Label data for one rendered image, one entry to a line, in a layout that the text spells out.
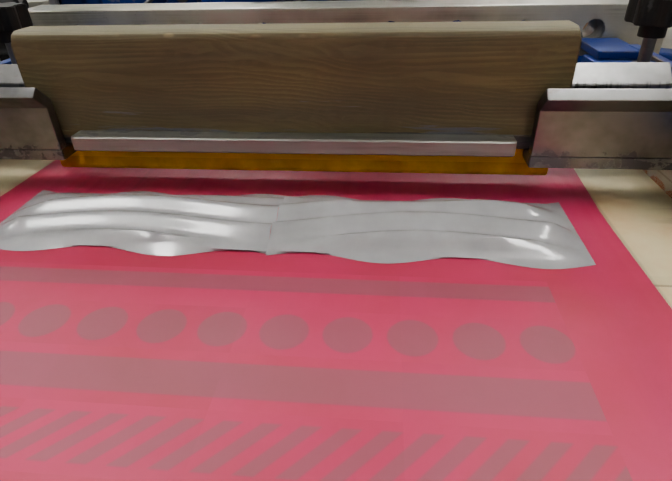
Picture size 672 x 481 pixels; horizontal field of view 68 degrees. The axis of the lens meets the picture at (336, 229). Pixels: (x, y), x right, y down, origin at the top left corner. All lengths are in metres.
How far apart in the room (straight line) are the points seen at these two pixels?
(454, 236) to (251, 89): 0.16
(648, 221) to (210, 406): 0.27
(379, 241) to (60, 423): 0.17
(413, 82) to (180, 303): 0.19
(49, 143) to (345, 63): 0.21
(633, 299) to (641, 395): 0.06
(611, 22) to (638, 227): 0.30
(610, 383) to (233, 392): 0.15
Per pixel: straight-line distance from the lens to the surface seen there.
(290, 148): 0.33
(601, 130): 0.35
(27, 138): 0.41
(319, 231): 0.29
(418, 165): 0.36
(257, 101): 0.34
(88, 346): 0.25
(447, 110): 0.33
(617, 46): 0.56
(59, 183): 0.42
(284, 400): 0.21
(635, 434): 0.22
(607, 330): 0.26
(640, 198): 0.38
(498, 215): 0.32
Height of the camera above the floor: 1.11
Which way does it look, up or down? 32 degrees down
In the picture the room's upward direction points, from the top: 2 degrees counter-clockwise
